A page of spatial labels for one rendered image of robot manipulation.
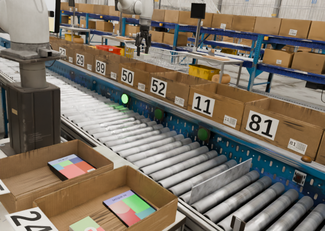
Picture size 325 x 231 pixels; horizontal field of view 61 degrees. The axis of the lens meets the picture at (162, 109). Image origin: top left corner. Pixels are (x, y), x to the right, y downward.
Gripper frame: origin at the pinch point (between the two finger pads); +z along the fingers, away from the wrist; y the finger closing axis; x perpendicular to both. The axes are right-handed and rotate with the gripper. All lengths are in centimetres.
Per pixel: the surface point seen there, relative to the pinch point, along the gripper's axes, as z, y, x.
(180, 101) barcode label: 24, -8, -53
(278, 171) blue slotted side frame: 39, -11, -125
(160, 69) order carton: 14.0, 20.9, -0.7
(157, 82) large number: 16.6, -8.1, -29.2
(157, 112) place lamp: 35, -16, -41
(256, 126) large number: 22, -8, -108
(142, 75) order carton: 15.1, -8.0, -11.9
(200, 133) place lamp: 35, -16, -79
